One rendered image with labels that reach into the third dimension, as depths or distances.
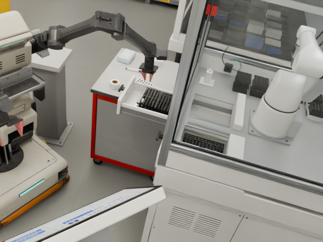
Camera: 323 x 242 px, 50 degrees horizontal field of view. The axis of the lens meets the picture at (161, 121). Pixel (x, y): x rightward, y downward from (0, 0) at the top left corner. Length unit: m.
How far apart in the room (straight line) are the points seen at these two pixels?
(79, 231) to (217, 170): 0.72
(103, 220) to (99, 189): 1.58
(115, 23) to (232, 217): 1.09
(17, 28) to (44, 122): 1.33
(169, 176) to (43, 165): 1.09
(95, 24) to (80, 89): 2.10
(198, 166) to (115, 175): 1.31
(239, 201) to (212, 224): 0.26
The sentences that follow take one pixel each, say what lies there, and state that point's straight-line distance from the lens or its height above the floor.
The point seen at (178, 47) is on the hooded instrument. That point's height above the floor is 0.85.
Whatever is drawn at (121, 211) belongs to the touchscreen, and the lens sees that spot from 1.16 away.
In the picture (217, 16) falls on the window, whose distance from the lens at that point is 1.22.
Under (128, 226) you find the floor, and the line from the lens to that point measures 2.54.
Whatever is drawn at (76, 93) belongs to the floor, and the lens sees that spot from 3.58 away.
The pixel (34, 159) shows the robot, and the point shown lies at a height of 0.28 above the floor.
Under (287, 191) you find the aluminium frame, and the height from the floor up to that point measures 1.01.
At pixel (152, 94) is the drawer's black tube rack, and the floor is 0.87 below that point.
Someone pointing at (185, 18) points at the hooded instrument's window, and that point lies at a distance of 2.72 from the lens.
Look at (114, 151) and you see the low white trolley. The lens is 2.67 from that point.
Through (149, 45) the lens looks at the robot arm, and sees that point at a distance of 1.87.
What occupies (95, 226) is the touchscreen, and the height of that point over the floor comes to 1.18.
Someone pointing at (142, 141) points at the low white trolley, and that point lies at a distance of 2.50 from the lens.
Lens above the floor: 2.14
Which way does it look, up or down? 40 degrees down
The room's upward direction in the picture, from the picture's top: 12 degrees clockwise
